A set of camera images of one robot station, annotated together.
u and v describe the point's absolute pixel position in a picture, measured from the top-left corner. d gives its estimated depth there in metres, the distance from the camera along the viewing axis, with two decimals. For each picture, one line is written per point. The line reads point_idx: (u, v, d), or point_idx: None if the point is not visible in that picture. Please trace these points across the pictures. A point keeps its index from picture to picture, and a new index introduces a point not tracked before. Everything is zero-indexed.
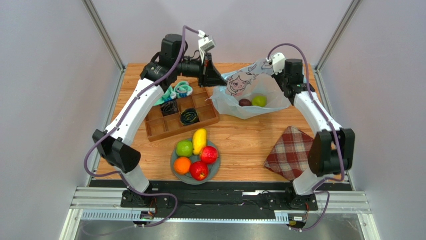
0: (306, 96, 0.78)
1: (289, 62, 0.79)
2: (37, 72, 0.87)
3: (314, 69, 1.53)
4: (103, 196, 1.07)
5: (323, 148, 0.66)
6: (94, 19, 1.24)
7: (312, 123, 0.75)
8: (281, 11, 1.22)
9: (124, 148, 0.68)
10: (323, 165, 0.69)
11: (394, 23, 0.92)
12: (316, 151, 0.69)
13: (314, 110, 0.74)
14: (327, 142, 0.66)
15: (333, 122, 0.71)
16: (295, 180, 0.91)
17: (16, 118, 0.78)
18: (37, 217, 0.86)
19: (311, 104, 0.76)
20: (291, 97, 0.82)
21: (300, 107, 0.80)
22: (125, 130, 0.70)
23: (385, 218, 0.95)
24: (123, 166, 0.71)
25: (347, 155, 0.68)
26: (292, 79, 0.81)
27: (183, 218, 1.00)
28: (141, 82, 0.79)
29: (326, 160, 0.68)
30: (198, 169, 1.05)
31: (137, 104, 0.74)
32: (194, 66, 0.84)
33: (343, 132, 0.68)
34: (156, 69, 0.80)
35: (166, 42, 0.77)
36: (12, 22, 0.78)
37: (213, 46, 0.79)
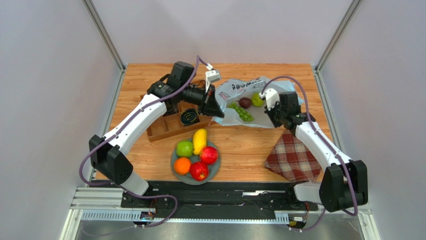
0: (308, 127, 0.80)
1: (284, 95, 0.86)
2: (37, 72, 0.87)
3: (314, 69, 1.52)
4: (103, 196, 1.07)
5: (335, 186, 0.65)
6: (94, 19, 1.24)
7: (319, 156, 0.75)
8: (281, 12, 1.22)
9: (119, 156, 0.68)
10: (338, 201, 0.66)
11: (395, 23, 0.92)
12: (328, 187, 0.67)
13: (319, 142, 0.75)
14: (338, 179, 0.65)
15: (340, 154, 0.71)
16: (297, 185, 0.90)
17: (16, 118, 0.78)
18: (37, 217, 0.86)
19: (314, 135, 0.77)
20: (292, 127, 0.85)
21: (302, 138, 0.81)
22: (124, 139, 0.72)
23: (384, 218, 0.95)
24: (113, 177, 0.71)
25: (360, 188, 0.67)
26: (291, 110, 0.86)
27: (183, 218, 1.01)
28: (147, 96, 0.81)
29: (340, 196, 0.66)
30: (198, 169, 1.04)
31: (139, 116, 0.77)
32: (197, 94, 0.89)
33: (353, 165, 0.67)
34: (163, 88, 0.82)
35: (177, 66, 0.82)
36: (12, 21, 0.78)
37: (218, 77, 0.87)
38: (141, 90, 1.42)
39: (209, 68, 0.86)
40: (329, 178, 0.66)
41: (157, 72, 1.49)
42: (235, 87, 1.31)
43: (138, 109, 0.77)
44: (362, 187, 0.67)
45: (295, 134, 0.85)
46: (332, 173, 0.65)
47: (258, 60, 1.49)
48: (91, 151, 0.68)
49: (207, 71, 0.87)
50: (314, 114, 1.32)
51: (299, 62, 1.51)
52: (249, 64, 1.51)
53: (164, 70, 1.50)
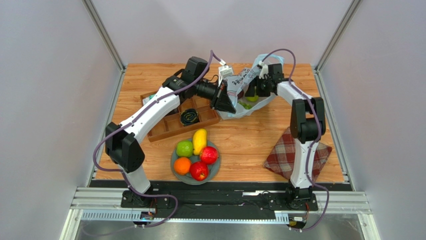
0: (285, 84, 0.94)
1: (271, 64, 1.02)
2: (37, 72, 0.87)
3: (314, 69, 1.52)
4: (104, 196, 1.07)
5: (299, 113, 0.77)
6: (94, 19, 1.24)
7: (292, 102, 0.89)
8: (281, 12, 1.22)
9: (134, 144, 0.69)
10: (302, 128, 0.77)
11: (395, 23, 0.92)
12: (293, 116, 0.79)
13: (291, 90, 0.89)
14: (301, 108, 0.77)
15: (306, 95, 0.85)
16: (291, 176, 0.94)
17: (16, 117, 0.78)
18: (36, 217, 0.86)
19: (289, 87, 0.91)
20: (275, 89, 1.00)
21: (282, 93, 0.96)
22: (139, 127, 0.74)
23: (384, 218, 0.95)
24: (126, 164, 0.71)
25: (320, 118, 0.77)
26: (275, 76, 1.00)
27: (183, 218, 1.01)
28: (161, 89, 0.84)
29: (303, 124, 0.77)
30: (198, 169, 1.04)
31: (154, 107, 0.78)
32: (210, 89, 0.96)
33: (315, 99, 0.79)
34: (178, 82, 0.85)
35: (192, 61, 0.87)
36: (11, 21, 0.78)
37: (230, 72, 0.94)
38: (141, 90, 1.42)
39: (223, 63, 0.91)
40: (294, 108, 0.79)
41: (157, 72, 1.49)
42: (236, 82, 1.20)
43: (154, 100, 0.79)
44: (321, 115, 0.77)
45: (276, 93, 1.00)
46: (296, 103, 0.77)
47: None
48: (107, 136, 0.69)
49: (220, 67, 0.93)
50: None
51: (299, 62, 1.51)
52: (249, 64, 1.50)
53: (164, 70, 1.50)
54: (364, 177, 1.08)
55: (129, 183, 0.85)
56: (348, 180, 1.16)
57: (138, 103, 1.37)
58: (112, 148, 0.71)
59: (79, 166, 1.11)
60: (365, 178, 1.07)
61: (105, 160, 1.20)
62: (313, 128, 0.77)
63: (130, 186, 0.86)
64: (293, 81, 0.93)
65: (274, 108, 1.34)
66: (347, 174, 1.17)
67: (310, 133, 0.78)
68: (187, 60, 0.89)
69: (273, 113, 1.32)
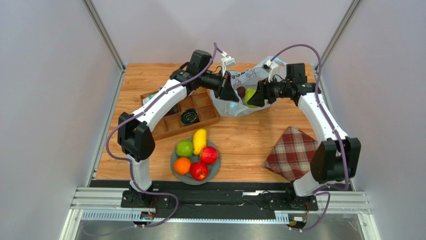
0: (312, 99, 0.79)
1: (290, 64, 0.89)
2: (37, 72, 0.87)
3: (314, 70, 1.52)
4: (103, 196, 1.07)
5: (328, 158, 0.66)
6: (94, 19, 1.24)
7: (315, 126, 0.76)
8: (281, 12, 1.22)
9: (147, 131, 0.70)
10: (326, 173, 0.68)
11: (395, 23, 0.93)
12: (319, 159, 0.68)
13: (319, 115, 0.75)
14: (332, 152, 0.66)
15: (338, 130, 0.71)
16: (295, 181, 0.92)
17: (16, 117, 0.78)
18: (36, 217, 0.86)
19: (316, 107, 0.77)
20: (295, 97, 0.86)
21: (304, 109, 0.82)
22: (151, 116, 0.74)
23: (384, 218, 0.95)
24: (139, 152, 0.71)
25: (351, 164, 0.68)
26: (297, 81, 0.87)
27: (183, 218, 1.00)
28: (169, 81, 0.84)
29: (329, 169, 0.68)
30: (197, 169, 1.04)
31: (163, 98, 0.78)
32: (215, 80, 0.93)
33: (349, 142, 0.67)
34: (184, 74, 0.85)
35: (196, 54, 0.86)
36: (11, 21, 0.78)
37: (233, 62, 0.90)
38: (141, 90, 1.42)
39: (225, 54, 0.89)
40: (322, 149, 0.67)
41: (157, 72, 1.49)
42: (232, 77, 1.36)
43: (162, 91, 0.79)
44: (353, 160, 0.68)
45: (297, 103, 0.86)
46: (327, 149, 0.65)
47: (258, 60, 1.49)
48: (119, 124, 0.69)
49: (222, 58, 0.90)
50: None
51: (299, 62, 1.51)
52: (249, 64, 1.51)
53: (164, 70, 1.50)
54: (364, 177, 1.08)
55: (133, 179, 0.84)
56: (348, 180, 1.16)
57: (138, 103, 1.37)
58: (124, 137, 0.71)
59: (79, 166, 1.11)
60: (365, 178, 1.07)
61: (105, 160, 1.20)
62: (338, 173, 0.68)
63: (133, 181, 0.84)
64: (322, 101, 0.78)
65: (274, 108, 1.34)
66: None
67: (335, 177, 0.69)
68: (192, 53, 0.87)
69: (273, 113, 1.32)
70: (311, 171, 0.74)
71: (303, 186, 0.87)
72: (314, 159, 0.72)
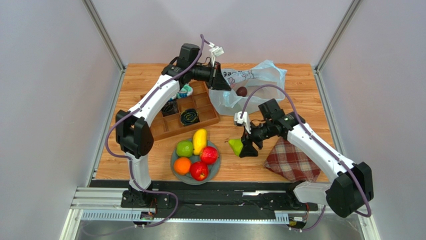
0: (302, 132, 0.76)
1: (263, 104, 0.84)
2: (36, 72, 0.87)
3: (314, 69, 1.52)
4: (104, 196, 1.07)
5: (346, 194, 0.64)
6: (94, 19, 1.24)
7: (319, 161, 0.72)
8: (281, 12, 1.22)
9: (145, 127, 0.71)
10: (350, 208, 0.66)
11: (395, 22, 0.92)
12: (338, 195, 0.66)
13: (318, 149, 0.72)
14: (348, 187, 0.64)
15: (343, 159, 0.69)
16: (295, 188, 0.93)
17: (16, 117, 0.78)
18: (36, 217, 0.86)
19: (309, 140, 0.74)
20: (282, 132, 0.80)
21: (297, 144, 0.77)
22: (147, 112, 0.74)
23: (384, 218, 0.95)
24: (139, 148, 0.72)
25: (367, 189, 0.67)
26: (277, 116, 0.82)
27: (183, 218, 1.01)
28: (162, 76, 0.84)
29: (352, 204, 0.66)
30: (197, 169, 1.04)
31: (158, 94, 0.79)
32: (205, 71, 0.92)
33: (359, 169, 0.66)
34: (175, 69, 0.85)
35: (185, 48, 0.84)
36: (11, 21, 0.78)
37: (221, 52, 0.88)
38: (141, 90, 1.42)
39: (212, 44, 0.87)
40: (338, 186, 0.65)
41: (157, 72, 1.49)
42: (227, 74, 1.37)
43: (156, 86, 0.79)
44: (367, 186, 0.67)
45: (286, 139, 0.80)
46: (343, 186, 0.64)
47: (258, 60, 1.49)
48: (117, 122, 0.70)
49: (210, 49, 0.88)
50: (314, 114, 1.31)
51: (299, 62, 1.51)
52: (249, 64, 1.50)
53: None
54: None
55: (133, 177, 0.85)
56: None
57: None
58: (122, 135, 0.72)
59: (79, 166, 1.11)
60: None
61: (105, 160, 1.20)
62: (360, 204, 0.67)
63: (134, 180, 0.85)
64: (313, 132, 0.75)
65: None
66: None
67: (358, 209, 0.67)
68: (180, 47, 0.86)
69: None
70: (330, 207, 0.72)
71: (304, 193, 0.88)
72: (330, 195, 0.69)
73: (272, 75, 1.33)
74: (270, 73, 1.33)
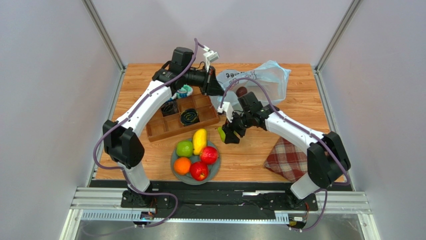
0: (276, 118, 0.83)
1: (242, 98, 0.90)
2: (36, 73, 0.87)
3: (314, 69, 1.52)
4: (104, 196, 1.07)
5: (320, 161, 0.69)
6: (94, 19, 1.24)
7: (293, 139, 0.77)
8: (281, 12, 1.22)
9: (134, 138, 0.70)
10: (328, 176, 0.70)
11: (395, 23, 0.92)
12: (316, 166, 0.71)
13: (290, 128, 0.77)
14: (321, 155, 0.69)
15: (314, 132, 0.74)
16: (292, 186, 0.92)
17: (16, 117, 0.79)
18: (36, 217, 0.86)
19: (283, 123, 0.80)
20: (261, 123, 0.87)
21: (275, 129, 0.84)
22: (136, 121, 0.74)
23: (384, 218, 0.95)
24: (129, 159, 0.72)
25: (342, 156, 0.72)
26: (254, 108, 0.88)
27: (183, 218, 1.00)
28: (152, 82, 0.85)
29: (329, 171, 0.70)
30: (197, 169, 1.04)
31: (148, 100, 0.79)
32: (199, 76, 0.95)
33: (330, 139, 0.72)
34: (167, 74, 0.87)
35: (177, 52, 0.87)
36: (11, 20, 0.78)
37: (216, 57, 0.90)
38: (141, 90, 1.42)
39: (207, 49, 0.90)
40: (312, 157, 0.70)
41: None
42: (229, 75, 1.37)
43: (146, 94, 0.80)
44: (343, 154, 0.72)
45: (266, 128, 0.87)
46: (315, 154, 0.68)
47: (258, 60, 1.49)
48: (105, 134, 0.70)
49: (204, 53, 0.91)
50: (314, 114, 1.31)
51: (299, 62, 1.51)
52: (249, 64, 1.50)
53: None
54: (364, 177, 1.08)
55: (130, 182, 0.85)
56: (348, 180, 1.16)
57: None
58: (111, 146, 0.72)
59: (79, 166, 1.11)
60: (365, 178, 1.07)
61: (105, 160, 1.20)
62: (337, 170, 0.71)
63: (130, 185, 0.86)
64: (285, 115, 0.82)
65: None
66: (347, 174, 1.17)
67: (337, 175, 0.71)
68: (173, 52, 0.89)
69: None
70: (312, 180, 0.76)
71: (304, 190, 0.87)
72: (310, 170, 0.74)
73: (274, 75, 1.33)
74: (272, 74, 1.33)
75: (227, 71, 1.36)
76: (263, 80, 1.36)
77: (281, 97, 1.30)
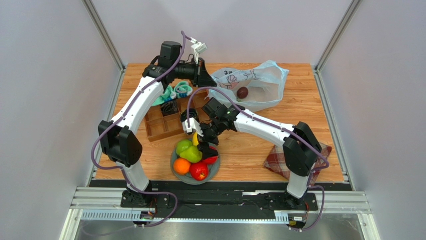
0: (244, 118, 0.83)
1: (205, 105, 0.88)
2: (37, 73, 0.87)
3: (314, 69, 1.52)
4: (103, 196, 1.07)
5: (298, 155, 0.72)
6: (94, 19, 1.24)
7: (267, 137, 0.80)
8: (281, 12, 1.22)
9: (131, 136, 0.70)
10: (307, 165, 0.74)
11: (395, 22, 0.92)
12: (293, 159, 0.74)
13: (261, 127, 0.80)
14: (296, 149, 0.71)
15: (284, 126, 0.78)
16: (288, 189, 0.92)
17: (16, 117, 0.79)
18: (36, 217, 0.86)
19: (253, 122, 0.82)
20: (231, 125, 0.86)
21: (246, 129, 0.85)
22: (131, 119, 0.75)
23: (384, 218, 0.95)
24: (128, 158, 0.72)
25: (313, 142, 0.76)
26: (220, 113, 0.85)
27: (183, 218, 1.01)
28: (143, 79, 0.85)
29: (306, 161, 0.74)
30: (198, 169, 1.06)
31: (141, 97, 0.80)
32: (189, 69, 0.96)
33: (300, 129, 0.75)
34: (157, 69, 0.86)
35: (166, 46, 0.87)
36: (11, 21, 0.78)
37: (205, 48, 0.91)
38: None
39: (195, 41, 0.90)
40: (289, 152, 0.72)
41: None
42: (227, 73, 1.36)
43: (139, 91, 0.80)
44: (314, 140, 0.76)
45: (237, 130, 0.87)
46: (292, 149, 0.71)
47: (258, 60, 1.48)
48: (101, 135, 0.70)
49: (192, 45, 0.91)
50: (314, 114, 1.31)
51: (299, 62, 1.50)
52: (249, 64, 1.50)
53: None
54: (364, 177, 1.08)
55: (129, 182, 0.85)
56: (348, 180, 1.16)
57: None
58: (108, 146, 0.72)
59: (79, 166, 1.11)
60: (365, 178, 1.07)
61: (105, 160, 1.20)
62: (313, 158, 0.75)
63: (130, 184, 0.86)
64: (252, 113, 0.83)
65: (274, 108, 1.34)
66: (347, 174, 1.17)
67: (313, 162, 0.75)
68: (161, 47, 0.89)
69: (273, 113, 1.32)
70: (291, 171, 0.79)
71: (300, 188, 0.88)
72: (288, 163, 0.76)
73: (274, 76, 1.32)
74: (272, 74, 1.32)
75: (224, 69, 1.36)
76: (264, 81, 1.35)
77: (279, 99, 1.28)
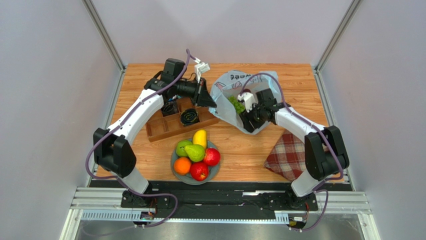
0: (285, 112, 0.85)
1: (259, 93, 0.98)
2: (36, 72, 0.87)
3: (314, 69, 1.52)
4: (103, 196, 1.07)
5: (316, 149, 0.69)
6: (94, 19, 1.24)
7: (299, 134, 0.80)
8: (281, 12, 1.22)
9: (125, 146, 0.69)
10: (322, 167, 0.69)
11: (395, 22, 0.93)
12: (310, 156, 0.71)
13: (294, 120, 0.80)
14: (317, 143, 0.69)
15: (316, 125, 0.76)
16: (292, 183, 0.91)
17: (16, 117, 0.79)
18: (36, 217, 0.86)
19: (291, 116, 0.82)
20: (272, 117, 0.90)
21: (283, 123, 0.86)
22: (128, 129, 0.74)
23: (384, 218, 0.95)
24: (120, 169, 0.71)
25: (340, 150, 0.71)
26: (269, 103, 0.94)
27: (183, 218, 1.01)
28: (144, 91, 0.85)
29: (322, 161, 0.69)
30: (198, 169, 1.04)
31: (140, 108, 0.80)
32: (190, 87, 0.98)
33: (329, 130, 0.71)
34: (159, 83, 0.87)
35: (170, 62, 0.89)
36: (10, 21, 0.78)
37: (206, 68, 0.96)
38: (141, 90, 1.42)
39: (198, 60, 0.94)
40: (309, 144, 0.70)
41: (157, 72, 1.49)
42: (233, 77, 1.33)
43: (138, 102, 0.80)
44: (341, 148, 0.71)
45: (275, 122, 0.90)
46: (310, 140, 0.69)
47: (258, 60, 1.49)
48: (95, 144, 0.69)
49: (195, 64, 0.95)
50: (314, 114, 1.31)
51: (299, 62, 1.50)
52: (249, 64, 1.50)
53: None
54: (364, 177, 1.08)
55: (127, 186, 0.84)
56: (348, 180, 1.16)
57: None
58: (102, 155, 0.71)
59: (79, 166, 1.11)
60: (365, 178, 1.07)
61: None
62: (332, 164, 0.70)
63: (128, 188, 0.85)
64: (292, 108, 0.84)
65: None
66: (347, 174, 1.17)
67: (332, 169, 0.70)
68: (165, 62, 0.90)
69: None
70: (307, 171, 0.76)
71: (304, 188, 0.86)
72: (306, 159, 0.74)
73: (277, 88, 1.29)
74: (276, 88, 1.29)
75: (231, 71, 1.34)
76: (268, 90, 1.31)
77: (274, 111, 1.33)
